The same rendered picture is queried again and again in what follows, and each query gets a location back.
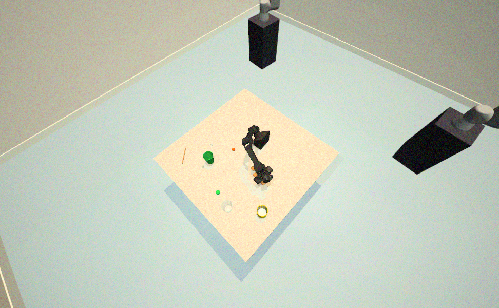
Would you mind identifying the green cup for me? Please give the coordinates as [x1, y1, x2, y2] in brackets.
[203, 151, 214, 164]

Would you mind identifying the yellow cup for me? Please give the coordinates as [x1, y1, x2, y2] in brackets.
[257, 205, 268, 218]

